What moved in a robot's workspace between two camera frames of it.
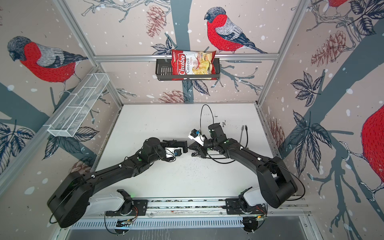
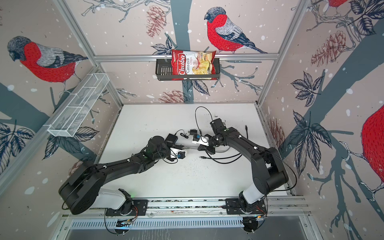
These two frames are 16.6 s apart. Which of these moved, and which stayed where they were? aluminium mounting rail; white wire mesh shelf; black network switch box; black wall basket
Moved: black network switch box
Stayed: white wire mesh shelf; aluminium mounting rail; black wall basket
